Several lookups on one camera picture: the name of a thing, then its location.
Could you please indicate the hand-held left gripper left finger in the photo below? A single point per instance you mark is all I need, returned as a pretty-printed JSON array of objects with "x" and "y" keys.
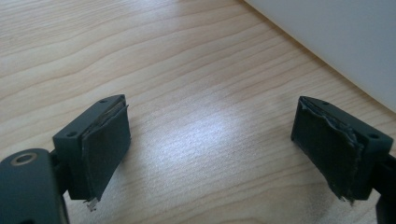
[{"x": 93, "y": 146}]

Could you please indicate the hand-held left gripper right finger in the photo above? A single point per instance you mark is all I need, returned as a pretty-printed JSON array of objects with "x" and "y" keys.
[{"x": 333, "y": 146}]

